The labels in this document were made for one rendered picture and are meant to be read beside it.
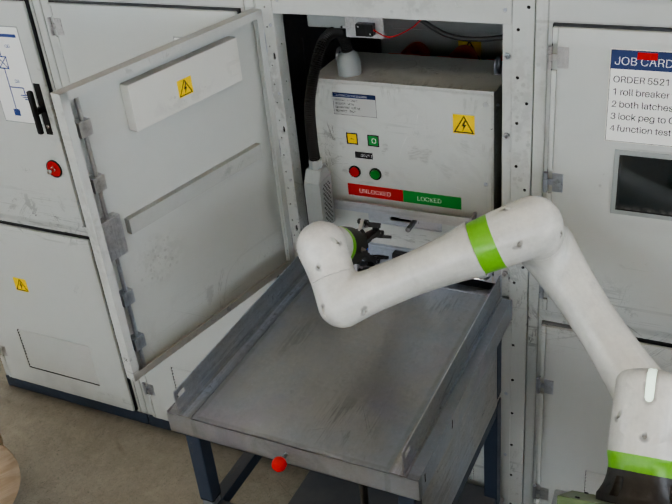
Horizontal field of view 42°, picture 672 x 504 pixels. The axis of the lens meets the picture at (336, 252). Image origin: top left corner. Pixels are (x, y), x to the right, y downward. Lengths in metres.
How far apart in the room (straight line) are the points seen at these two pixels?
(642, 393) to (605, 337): 0.23
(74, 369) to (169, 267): 1.30
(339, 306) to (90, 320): 1.52
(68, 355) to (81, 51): 1.26
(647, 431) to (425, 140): 0.95
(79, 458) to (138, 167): 1.54
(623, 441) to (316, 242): 0.72
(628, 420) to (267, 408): 0.81
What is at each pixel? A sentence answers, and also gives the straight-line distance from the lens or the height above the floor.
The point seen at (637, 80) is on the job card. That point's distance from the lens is 1.99.
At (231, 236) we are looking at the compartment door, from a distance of 2.37.
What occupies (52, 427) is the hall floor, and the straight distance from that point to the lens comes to 3.55.
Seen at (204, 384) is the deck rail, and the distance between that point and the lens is 2.15.
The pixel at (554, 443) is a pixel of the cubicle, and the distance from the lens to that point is 2.59.
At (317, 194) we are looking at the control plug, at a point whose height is 1.12.
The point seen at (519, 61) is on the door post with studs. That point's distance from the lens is 2.05.
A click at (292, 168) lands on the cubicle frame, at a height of 1.15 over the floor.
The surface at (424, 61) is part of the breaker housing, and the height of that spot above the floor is 1.39.
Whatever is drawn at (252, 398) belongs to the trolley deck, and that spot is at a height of 0.85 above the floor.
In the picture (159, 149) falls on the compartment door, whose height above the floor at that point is 1.35.
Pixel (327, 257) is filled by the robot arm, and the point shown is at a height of 1.21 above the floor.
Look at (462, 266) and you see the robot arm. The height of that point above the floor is 1.21.
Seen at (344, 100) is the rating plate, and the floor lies 1.34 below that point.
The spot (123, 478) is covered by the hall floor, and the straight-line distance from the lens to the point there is 3.24.
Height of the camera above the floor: 2.17
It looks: 31 degrees down
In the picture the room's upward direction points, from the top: 6 degrees counter-clockwise
